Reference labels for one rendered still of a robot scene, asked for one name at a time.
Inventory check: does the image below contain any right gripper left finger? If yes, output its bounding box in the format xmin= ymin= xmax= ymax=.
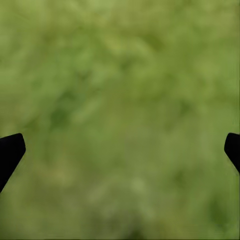
xmin=0 ymin=133 xmax=26 ymax=193

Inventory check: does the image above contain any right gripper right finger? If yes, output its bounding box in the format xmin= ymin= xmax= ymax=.
xmin=224 ymin=133 xmax=240 ymax=173

